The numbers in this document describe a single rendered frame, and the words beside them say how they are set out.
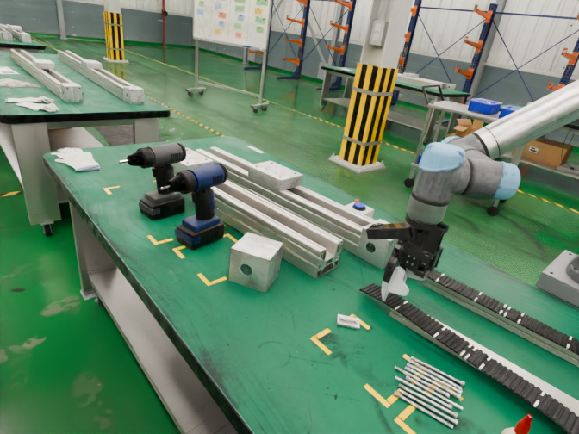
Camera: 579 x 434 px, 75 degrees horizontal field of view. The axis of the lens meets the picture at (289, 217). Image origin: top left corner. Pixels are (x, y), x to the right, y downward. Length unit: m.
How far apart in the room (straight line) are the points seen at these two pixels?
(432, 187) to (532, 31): 8.15
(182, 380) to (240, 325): 0.67
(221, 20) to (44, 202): 5.00
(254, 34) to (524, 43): 5.03
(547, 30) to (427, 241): 8.08
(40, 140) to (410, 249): 2.15
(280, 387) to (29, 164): 2.12
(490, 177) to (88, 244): 1.61
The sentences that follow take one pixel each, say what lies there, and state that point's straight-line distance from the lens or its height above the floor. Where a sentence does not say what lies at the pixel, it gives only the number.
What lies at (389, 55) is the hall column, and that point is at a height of 1.22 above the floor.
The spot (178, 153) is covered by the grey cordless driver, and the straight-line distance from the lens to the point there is 1.19.
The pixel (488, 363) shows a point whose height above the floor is 0.81.
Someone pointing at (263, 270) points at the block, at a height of 0.84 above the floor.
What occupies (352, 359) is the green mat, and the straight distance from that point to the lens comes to 0.82.
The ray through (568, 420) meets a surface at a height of 0.81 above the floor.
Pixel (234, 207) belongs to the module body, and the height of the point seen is 0.85.
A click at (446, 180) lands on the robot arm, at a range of 0.78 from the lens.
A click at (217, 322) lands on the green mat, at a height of 0.78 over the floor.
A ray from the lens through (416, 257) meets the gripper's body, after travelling 0.84.
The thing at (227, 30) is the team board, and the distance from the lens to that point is 6.95.
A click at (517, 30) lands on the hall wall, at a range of 8.96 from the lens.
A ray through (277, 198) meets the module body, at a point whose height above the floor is 0.83.
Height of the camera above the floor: 1.35
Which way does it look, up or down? 26 degrees down
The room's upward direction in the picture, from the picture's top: 8 degrees clockwise
